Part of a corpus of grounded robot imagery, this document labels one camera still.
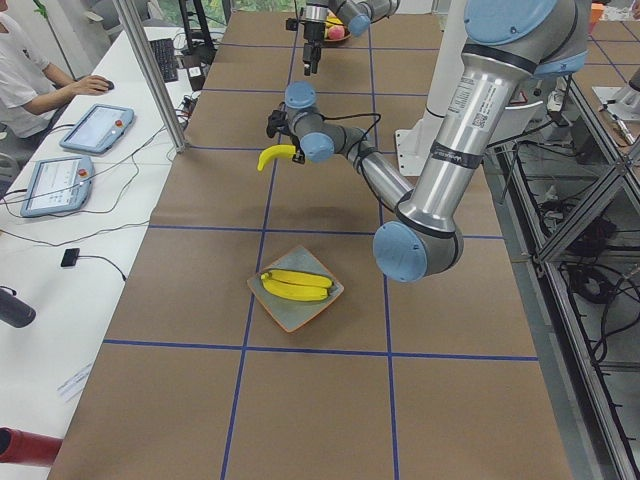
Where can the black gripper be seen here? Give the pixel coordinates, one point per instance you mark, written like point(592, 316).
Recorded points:
point(298, 154)
point(313, 30)

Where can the yellow banana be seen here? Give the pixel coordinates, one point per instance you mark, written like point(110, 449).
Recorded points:
point(272, 153)
point(295, 292)
point(298, 278)

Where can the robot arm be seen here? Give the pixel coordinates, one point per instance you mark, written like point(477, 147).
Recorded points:
point(507, 43)
point(357, 16)

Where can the red apple in basket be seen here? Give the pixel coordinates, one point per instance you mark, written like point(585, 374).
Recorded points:
point(335, 32)

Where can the wooden fruit basket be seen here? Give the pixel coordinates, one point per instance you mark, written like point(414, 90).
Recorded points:
point(335, 20)

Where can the grey square plate orange rim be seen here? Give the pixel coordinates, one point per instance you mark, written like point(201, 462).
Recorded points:
point(292, 315)

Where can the black keyboard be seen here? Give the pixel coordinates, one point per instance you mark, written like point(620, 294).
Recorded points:
point(164, 54)

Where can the upper teach pendant tablet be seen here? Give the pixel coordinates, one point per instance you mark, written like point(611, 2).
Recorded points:
point(98, 129)

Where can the teach pendant tablet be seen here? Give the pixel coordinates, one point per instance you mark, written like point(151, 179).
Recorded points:
point(98, 129)
point(59, 185)

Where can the lower teach pendant tablet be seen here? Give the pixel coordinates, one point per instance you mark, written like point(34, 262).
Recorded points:
point(59, 185)

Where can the person in white shirt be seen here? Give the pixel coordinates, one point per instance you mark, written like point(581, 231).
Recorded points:
point(34, 91)

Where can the black cylinder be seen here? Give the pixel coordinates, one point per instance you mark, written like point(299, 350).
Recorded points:
point(14, 311)

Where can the red cylinder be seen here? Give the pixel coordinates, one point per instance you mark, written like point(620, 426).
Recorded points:
point(27, 448)

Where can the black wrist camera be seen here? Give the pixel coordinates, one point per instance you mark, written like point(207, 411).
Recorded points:
point(277, 124)
point(291, 24)

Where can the aluminium frame post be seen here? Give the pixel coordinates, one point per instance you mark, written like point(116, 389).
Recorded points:
point(134, 29)

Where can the small black box on cable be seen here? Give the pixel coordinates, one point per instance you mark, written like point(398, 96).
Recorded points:
point(70, 257)

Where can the aluminium frame rack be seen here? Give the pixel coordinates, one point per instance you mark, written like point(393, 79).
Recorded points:
point(567, 194)

